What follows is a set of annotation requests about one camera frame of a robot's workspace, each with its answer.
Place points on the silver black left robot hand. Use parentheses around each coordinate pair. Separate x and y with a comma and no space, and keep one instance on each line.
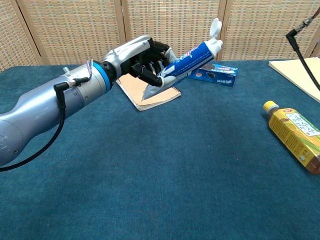
(130,53)

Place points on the blue and white toothpaste tube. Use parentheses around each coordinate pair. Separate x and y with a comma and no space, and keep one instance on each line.
(192,58)

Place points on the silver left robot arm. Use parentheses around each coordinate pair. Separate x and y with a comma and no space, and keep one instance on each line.
(37,107)

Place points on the brown spiral notebook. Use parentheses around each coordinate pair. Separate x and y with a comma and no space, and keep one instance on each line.
(133,92)

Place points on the woven folding screen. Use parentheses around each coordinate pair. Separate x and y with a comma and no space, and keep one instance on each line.
(75,30)

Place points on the blue cookie box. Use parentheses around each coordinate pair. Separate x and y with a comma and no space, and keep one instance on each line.
(220,77)

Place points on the blue table cloth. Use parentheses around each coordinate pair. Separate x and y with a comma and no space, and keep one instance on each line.
(175,175)

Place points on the beige paper folder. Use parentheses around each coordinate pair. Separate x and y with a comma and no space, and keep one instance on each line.
(287,68)

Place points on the yellow tea bottle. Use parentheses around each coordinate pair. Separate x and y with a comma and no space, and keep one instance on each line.
(292,132)

